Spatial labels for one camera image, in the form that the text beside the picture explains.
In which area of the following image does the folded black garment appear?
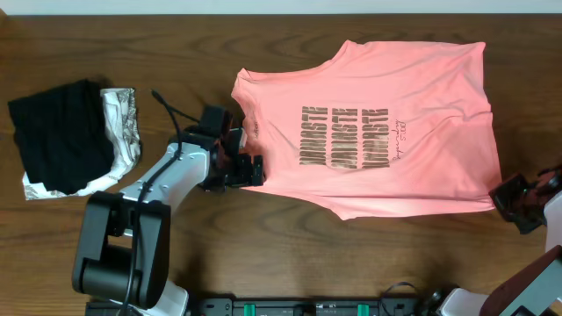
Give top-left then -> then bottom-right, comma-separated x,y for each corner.
8,80 -> 114,195

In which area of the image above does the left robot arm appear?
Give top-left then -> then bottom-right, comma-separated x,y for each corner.
72,105 -> 264,315

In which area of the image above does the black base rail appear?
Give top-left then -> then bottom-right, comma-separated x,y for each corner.
84,281 -> 444,316

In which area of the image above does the white patterned folded garment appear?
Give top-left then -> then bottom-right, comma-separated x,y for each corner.
21,87 -> 142,202

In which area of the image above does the pink printed t-shirt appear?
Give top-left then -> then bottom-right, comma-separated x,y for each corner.
232,40 -> 501,219

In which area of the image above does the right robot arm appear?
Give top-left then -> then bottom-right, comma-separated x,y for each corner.
428,166 -> 561,316

